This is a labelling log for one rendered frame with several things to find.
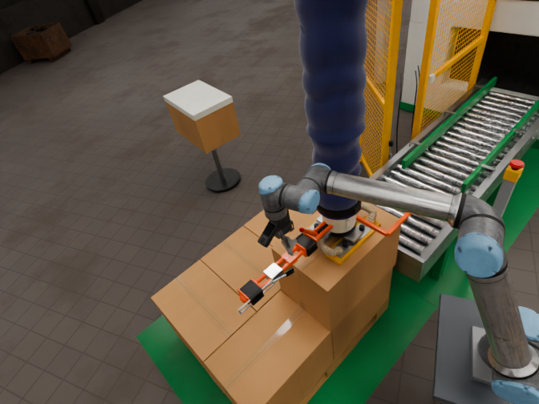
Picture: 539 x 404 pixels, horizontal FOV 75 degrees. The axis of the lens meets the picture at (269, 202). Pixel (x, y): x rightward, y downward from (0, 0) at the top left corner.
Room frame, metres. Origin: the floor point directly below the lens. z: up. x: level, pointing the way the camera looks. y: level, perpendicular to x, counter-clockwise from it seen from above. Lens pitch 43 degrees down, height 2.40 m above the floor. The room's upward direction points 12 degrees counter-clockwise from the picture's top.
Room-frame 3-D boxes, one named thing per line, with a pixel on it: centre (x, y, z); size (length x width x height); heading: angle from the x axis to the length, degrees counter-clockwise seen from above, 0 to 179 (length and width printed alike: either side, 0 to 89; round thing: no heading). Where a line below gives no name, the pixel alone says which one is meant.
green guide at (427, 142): (2.54, -1.71, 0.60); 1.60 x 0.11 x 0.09; 125
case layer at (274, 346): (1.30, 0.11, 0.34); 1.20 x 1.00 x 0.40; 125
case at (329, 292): (1.22, -0.31, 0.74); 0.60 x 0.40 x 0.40; 124
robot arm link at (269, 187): (0.99, -0.02, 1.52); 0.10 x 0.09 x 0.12; 53
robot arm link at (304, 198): (0.93, -0.11, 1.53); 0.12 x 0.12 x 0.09; 53
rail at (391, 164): (2.38, -1.38, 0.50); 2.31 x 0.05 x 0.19; 125
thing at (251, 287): (0.90, 0.17, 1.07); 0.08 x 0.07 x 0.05; 125
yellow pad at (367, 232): (1.15, -0.39, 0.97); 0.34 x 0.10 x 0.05; 125
